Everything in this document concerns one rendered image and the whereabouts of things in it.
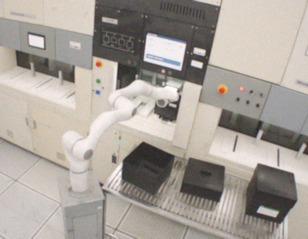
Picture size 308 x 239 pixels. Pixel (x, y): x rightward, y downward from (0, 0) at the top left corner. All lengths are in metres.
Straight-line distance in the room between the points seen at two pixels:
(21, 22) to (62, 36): 0.46
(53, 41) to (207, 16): 1.27
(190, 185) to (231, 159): 0.46
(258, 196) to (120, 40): 1.43
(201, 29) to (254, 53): 0.37
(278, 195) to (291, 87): 0.69
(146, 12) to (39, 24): 0.97
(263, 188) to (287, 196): 0.17
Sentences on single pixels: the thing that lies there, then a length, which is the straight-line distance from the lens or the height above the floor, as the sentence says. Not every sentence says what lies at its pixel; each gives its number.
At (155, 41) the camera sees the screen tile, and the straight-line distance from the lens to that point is 1.97.
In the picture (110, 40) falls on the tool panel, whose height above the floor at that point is 1.56.
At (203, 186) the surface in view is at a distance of 1.96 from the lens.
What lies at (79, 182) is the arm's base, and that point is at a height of 0.87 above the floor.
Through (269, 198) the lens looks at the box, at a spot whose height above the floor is 0.97.
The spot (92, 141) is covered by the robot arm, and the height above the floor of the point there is 1.18.
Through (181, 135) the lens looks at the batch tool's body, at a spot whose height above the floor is 0.98.
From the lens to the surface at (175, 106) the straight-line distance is 2.33.
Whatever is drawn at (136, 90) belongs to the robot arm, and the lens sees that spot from 1.81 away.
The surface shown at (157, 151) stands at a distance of 2.08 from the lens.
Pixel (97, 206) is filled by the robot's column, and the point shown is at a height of 0.68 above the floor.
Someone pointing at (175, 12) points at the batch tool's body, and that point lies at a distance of 1.89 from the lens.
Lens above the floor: 2.21
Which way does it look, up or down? 33 degrees down
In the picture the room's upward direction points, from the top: 8 degrees clockwise
